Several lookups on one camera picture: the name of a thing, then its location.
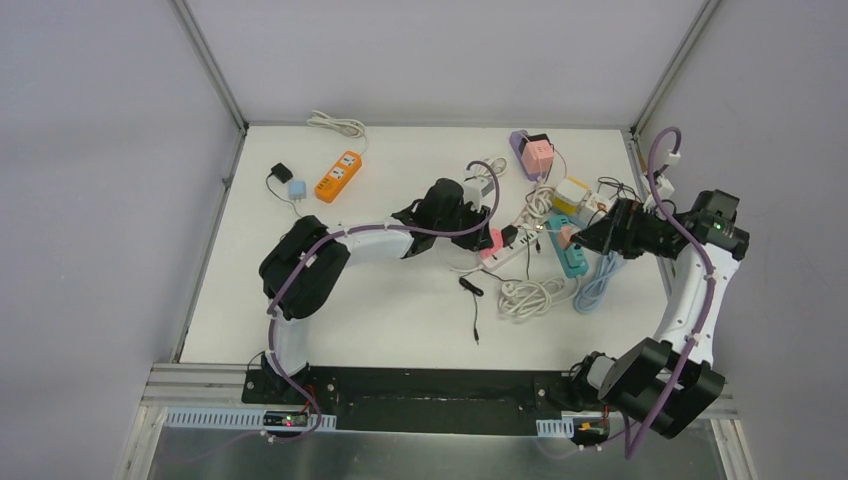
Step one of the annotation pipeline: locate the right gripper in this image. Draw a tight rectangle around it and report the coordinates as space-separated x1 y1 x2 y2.
570 197 677 262

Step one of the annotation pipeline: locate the orange power strip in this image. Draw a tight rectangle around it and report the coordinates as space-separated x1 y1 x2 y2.
314 151 362 203

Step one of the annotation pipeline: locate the light blue charger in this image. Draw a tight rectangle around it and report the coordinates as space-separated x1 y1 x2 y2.
287 180 307 202

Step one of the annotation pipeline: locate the black charger with cable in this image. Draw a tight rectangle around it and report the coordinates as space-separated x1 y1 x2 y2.
265 162 301 217

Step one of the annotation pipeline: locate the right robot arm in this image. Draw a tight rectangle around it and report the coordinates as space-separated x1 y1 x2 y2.
567 190 749 438

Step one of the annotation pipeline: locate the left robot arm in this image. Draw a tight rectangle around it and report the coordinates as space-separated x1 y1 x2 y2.
258 177 501 405

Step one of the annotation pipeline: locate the white tiger cube socket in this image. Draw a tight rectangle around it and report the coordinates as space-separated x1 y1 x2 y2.
579 191 614 223

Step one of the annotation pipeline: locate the yellow cube socket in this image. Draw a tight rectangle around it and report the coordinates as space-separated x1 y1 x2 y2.
552 176 590 216

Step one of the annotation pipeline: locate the pink cube socket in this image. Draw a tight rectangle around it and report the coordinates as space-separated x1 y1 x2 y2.
520 139 555 181

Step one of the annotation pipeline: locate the teal power strip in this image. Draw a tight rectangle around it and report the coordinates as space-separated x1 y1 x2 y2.
546 215 589 279

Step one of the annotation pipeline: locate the salmon pink charger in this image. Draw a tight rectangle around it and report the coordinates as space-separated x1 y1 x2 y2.
556 225 574 250

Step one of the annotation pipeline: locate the pink flat adapter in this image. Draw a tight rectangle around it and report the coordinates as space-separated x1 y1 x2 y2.
479 228 503 260

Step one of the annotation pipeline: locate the white power strip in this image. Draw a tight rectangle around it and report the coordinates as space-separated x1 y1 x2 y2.
478 227 541 272

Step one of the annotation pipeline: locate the purple power strip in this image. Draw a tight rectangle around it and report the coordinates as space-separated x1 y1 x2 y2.
509 129 544 182

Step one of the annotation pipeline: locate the black adapter on purple strip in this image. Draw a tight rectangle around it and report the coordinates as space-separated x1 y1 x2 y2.
522 133 550 144

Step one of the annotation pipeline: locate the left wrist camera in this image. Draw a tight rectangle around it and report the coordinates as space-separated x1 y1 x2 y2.
461 176 494 211

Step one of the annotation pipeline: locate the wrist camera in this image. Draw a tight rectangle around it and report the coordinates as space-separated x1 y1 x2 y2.
461 176 494 211
641 174 674 211

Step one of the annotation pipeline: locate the black tangled cable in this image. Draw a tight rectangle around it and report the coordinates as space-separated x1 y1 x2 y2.
596 176 645 207

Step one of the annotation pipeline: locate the light blue cord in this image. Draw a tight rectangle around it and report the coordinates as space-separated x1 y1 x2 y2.
572 251 627 315

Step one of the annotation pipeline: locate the white bundled cord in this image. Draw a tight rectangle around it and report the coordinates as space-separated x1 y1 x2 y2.
516 185 561 227

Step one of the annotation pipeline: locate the black thin barrel cable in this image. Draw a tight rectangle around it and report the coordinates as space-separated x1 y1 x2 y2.
457 272 484 343

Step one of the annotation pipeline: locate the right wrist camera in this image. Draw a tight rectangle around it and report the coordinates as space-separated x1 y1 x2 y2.
641 174 674 211

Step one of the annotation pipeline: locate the white coiled cord front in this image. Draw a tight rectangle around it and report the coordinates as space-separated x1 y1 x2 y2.
496 276 581 322

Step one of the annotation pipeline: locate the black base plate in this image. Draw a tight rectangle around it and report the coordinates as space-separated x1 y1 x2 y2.
241 364 611 437

